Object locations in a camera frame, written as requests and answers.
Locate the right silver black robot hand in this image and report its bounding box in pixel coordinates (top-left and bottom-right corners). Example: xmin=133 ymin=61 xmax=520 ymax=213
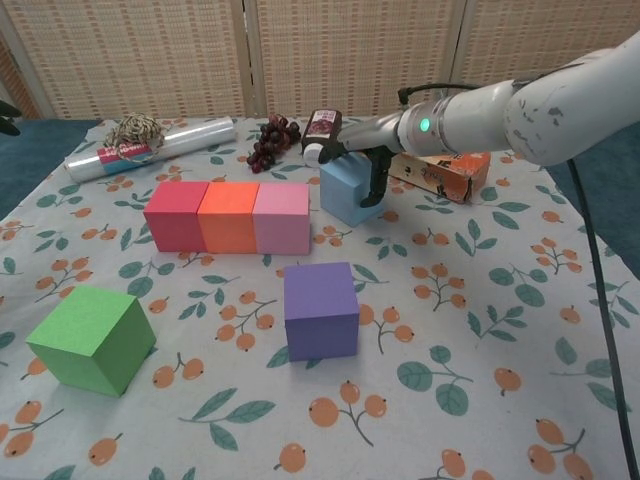
xmin=318 ymin=112 xmax=406 ymax=209

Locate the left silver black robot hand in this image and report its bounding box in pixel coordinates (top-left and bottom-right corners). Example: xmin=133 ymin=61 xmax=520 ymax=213
xmin=0 ymin=99 xmax=21 ymax=136

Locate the light blue block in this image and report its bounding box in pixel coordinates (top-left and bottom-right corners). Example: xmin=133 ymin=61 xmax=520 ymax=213
xmin=318 ymin=152 xmax=386 ymax=227

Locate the pink block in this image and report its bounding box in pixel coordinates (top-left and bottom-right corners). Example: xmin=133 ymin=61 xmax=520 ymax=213
xmin=252 ymin=182 xmax=312 ymax=257

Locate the orange block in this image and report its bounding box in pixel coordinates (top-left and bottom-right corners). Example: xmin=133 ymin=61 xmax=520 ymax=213
xmin=197 ymin=182 xmax=261 ymax=255

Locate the magenta block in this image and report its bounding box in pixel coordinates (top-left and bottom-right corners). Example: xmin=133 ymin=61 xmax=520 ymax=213
xmin=143 ymin=181 xmax=210 ymax=254

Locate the purple block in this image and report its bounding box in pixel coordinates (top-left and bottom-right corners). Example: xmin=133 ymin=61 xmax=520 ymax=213
xmin=282 ymin=261 xmax=362 ymax=363

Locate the green block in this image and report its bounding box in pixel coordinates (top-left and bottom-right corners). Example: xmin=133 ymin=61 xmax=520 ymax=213
xmin=24 ymin=284 xmax=158 ymax=399

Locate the dark grape juice bottle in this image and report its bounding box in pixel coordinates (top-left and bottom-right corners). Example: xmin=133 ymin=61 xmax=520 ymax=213
xmin=301 ymin=109 xmax=344 ymax=166

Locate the orange biscuit box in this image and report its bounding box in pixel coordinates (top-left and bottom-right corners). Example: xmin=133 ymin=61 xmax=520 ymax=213
xmin=388 ymin=149 xmax=493 ymax=206

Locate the woven bamboo folding screen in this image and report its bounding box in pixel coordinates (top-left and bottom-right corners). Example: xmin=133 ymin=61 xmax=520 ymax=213
xmin=0 ymin=0 xmax=640 ymax=121

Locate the dark red grape bunch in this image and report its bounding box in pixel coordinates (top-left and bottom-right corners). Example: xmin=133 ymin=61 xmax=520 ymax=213
xmin=246 ymin=113 xmax=302 ymax=175

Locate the beige twine bundle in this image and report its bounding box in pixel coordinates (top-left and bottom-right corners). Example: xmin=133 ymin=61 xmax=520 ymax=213
xmin=107 ymin=112 xmax=166 ymax=166

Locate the clear plastic wrap roll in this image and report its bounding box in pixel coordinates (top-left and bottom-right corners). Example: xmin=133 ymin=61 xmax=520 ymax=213
xmin=63 ymin=116 xmax=237 ymax=183

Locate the floral fruit print tablecloth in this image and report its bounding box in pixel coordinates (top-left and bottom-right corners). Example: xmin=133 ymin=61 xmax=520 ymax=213
xmin=0 ymin=115 xmax=640 ymax=480

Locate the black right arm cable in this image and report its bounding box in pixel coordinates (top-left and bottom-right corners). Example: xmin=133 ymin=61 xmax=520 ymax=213
xmin=397 ymin=82 xmax=640 ymax=480

